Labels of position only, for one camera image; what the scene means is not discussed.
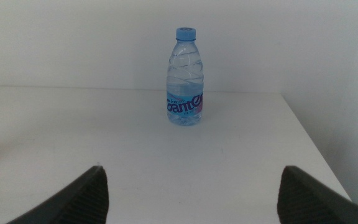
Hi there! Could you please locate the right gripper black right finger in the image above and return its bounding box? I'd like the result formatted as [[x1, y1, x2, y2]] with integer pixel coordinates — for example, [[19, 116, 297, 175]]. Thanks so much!
[[277, 165, 358, 224]]

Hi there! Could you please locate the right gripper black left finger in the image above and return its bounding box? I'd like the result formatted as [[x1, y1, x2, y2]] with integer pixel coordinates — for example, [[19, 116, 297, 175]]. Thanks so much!
[[6, 166, 110, 224]]

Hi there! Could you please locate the clear water bottle blue cap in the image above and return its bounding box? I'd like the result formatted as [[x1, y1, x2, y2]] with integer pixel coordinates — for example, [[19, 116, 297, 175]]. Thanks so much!
[[166, 27, 204, 126]]

